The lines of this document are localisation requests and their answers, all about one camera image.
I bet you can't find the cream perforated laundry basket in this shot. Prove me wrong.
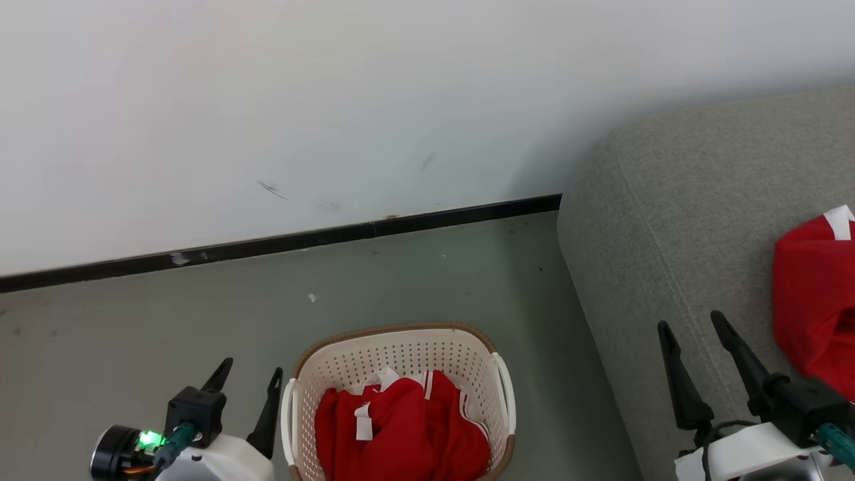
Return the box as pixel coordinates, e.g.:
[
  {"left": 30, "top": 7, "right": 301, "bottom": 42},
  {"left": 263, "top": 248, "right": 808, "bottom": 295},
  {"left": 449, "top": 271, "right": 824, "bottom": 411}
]
[{"left": 281, "top": 322, "right": 518, "bottom": 481}]

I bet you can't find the black baseboard strip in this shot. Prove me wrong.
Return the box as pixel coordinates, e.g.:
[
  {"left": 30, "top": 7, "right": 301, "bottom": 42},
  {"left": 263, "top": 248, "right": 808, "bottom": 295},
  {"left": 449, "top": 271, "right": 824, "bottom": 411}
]
[{"left": 0, "top": 194, "right": 562, "bottom": 295}]

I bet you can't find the teal right camera cable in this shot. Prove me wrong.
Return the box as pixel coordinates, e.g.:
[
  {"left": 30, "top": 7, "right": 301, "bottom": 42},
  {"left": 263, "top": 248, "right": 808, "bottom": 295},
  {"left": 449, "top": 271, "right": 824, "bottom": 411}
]
[{"left": 816, "top": 423, "right": 855, "bottom": 470}]

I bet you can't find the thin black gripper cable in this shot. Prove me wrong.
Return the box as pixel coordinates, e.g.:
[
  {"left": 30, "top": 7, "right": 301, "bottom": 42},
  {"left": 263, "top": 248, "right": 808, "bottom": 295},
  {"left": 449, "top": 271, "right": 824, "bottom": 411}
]
[{"left": 700, "top": 419, "right": 759, "bottom": 481}]

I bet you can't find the teal left camera cable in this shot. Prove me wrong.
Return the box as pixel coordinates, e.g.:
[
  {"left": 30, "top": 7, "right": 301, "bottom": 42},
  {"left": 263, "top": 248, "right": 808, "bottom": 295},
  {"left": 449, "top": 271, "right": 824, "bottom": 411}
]
[{"left": 154, "top": 422, "right": 196, "bottom": 470}]

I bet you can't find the teal camera cable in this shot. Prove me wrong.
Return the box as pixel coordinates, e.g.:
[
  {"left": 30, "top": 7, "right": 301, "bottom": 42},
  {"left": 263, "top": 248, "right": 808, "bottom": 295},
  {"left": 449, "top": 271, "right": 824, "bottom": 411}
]
[
  {"left": 154, "top": 422, "right": 196, "bottom": 470},
  {"left": 816, "top": 423, "right": 855, "bottom": 470}
]

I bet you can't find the grey fabric sofa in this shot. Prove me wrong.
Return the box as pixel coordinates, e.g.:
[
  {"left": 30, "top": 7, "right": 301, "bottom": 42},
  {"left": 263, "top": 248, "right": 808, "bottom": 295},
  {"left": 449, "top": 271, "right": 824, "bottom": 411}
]
[{"left": 557, "top": 87, "right": 855, "bottom": 481}]

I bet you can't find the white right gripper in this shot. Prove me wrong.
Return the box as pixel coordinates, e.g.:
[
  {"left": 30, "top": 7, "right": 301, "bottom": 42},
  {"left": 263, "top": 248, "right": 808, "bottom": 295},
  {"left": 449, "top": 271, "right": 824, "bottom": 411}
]
[{"left": 657, "top": 311, "right": 833, "bottom": 481}]

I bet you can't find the red and white garment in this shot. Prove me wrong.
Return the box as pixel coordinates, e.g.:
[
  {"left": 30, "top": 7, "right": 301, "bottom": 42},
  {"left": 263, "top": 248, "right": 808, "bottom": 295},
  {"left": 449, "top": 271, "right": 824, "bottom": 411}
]
[
  {"left": 314, "top": 367, "right": 492, "bottom": 481},
  {"left": 772, "top": 205, "right": 855, "bottom": 403}
]

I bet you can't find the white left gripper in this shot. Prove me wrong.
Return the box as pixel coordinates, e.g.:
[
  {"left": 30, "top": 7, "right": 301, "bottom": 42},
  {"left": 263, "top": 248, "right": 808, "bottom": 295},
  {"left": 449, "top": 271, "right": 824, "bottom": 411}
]
[{"left": 157, "top": 357, "right": 284, "bottom": 481}]

